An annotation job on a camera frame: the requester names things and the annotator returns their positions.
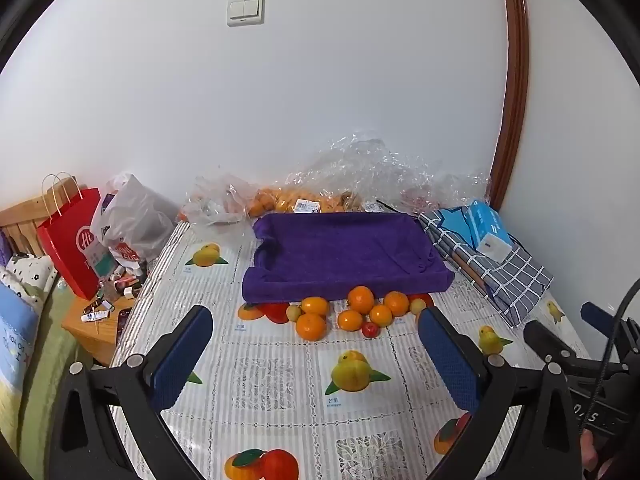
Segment wooden nightstand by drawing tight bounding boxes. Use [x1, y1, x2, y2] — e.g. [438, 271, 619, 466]
[61, 280, 146, 366]

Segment person's right hand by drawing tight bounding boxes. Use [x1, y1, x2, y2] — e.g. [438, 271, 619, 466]
[580, 430, 628, 480]

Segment white plastic bag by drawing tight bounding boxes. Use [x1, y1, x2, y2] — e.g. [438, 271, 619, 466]
[90, 174, 180, 281]

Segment blue printed pillow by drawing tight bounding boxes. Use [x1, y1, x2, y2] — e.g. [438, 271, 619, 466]
[0, 280, 41, 396]

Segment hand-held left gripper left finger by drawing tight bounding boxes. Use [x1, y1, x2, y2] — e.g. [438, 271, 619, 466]
[47, 305, 215, 480]

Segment fruit print tablecloth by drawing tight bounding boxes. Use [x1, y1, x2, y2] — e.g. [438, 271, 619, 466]
[107, 220, 596, 480]

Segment crumpled clear plastic bag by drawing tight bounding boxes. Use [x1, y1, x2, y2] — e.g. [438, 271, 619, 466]
[395, 160, 493, 211]

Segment red paper bag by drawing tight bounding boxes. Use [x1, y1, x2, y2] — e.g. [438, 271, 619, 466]
[36, 172, 103, 301]

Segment brown wooden door frame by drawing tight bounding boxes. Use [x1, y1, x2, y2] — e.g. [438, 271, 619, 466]
[487, 0, 530, 208]

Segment white light switch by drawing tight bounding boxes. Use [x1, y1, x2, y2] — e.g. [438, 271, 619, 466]
[226, 0, 265, 27]

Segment blue packet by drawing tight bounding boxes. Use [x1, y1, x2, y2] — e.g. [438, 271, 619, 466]
[437, 206, 476, 246]

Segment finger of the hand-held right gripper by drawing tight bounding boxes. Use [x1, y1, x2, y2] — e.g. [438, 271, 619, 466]
[522, 319, 593, 376]
[580, 301, 640, 356]

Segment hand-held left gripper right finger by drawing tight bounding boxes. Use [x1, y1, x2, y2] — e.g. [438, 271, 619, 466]
[417, 306, 586, 480]

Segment grey checked cloth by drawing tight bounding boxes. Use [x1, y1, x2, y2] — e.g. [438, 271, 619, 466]
[417, 207, 555, 328]

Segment purple towel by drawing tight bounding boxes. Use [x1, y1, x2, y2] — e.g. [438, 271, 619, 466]
[241, 211, 455, 305]

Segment blue tissue box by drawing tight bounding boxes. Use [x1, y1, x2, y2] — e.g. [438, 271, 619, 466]
[462, 199, 516, 263]

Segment clear plastic bag of oranges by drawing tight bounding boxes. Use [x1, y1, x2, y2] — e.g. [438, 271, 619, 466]
[255, 130, 401, 216]

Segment wooden headboard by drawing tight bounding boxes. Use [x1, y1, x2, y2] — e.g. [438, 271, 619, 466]
[0, 180, 71, 256]

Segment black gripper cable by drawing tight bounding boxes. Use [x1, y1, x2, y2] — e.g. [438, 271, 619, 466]
[580, 277, 640, 436]

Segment pile of small bottles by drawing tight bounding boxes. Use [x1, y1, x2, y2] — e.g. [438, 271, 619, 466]
[87, 265, 148, 313]

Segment white dotted pillow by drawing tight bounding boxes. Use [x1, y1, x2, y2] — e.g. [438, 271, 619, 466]
[0, 252, 58, 306]

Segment green blanket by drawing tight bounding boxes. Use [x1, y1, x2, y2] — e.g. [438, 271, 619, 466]
[20, 285, 96, 476]

